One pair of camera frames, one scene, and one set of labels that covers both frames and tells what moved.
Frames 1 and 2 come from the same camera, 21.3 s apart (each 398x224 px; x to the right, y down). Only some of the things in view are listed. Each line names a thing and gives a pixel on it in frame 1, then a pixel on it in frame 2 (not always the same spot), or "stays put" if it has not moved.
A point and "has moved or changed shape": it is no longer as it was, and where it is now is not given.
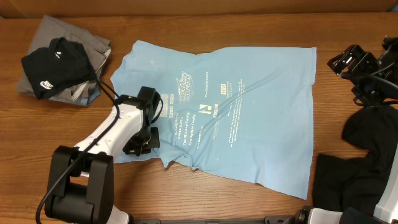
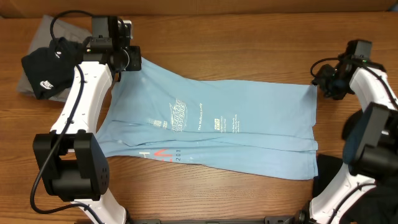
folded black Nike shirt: (63, 65) stays put
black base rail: (267, 219) stays put
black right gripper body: (364, 61) -> (332, 82)
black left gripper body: (143, 140) -> (130, 58)
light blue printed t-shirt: (248, 112) has moved or changed shape
